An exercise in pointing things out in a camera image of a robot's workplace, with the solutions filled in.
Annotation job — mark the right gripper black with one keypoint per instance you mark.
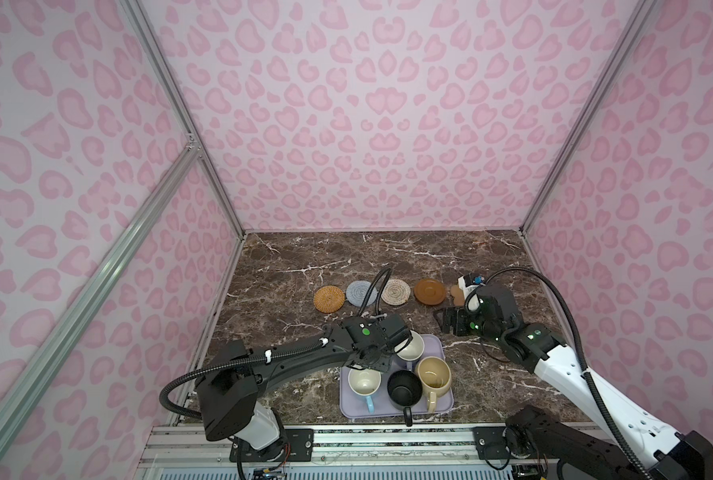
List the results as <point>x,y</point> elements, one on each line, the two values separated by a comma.
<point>459,313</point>

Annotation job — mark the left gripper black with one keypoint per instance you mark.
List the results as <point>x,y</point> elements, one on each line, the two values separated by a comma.
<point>386,362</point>

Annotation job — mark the cork paw shaped coaster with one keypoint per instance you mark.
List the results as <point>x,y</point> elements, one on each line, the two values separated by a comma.
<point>458,295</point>

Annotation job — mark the grey blue round coaster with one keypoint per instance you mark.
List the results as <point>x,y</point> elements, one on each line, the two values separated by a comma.
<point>357,291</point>

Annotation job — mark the white woven round coaster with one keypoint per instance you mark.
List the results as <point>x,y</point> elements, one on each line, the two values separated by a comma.
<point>396,293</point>

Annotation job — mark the orange woven rattan coaster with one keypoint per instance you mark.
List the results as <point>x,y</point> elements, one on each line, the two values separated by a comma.
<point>329,299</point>

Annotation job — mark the brown wooden round coaster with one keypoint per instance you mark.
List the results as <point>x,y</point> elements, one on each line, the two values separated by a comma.
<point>430,292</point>

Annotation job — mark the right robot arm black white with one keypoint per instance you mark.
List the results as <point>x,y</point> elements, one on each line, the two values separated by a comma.
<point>641,446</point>

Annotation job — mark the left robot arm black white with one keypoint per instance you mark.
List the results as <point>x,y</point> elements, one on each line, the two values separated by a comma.
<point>224,395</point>

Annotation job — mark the black mug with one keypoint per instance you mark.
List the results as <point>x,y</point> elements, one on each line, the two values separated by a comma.
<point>405,391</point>

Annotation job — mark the lavender serving tray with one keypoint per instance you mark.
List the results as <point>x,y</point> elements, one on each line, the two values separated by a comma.
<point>354,407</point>

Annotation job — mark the beige yellow mug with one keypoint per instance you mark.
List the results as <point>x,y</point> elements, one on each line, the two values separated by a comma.
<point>436,379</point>

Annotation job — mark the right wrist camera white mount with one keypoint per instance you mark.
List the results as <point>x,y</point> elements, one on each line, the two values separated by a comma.
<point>469,284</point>

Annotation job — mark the white mug blue handle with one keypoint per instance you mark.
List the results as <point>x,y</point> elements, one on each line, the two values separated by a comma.
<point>365,383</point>

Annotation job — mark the aluminium mounting rail front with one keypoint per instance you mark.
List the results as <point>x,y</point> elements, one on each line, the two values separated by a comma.
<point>357,451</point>

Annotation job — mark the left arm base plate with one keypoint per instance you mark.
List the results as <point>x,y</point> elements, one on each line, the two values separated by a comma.
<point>294,445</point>

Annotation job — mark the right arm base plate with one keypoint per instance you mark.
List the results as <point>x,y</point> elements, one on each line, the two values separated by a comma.
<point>504,443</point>

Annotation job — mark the aluminium frame diagonal bar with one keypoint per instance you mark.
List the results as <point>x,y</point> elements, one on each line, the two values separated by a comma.
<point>31,385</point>

